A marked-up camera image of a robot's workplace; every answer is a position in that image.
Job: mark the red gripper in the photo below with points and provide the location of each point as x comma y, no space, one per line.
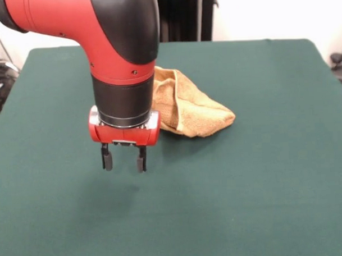
123,135

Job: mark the dark green table cloth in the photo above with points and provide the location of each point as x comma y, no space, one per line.
78,207

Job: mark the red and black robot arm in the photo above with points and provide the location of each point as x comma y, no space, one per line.
100,37

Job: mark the dark grey power adapter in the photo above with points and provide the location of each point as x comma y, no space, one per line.
337,57

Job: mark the tan terry towel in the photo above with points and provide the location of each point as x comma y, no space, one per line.
195,110

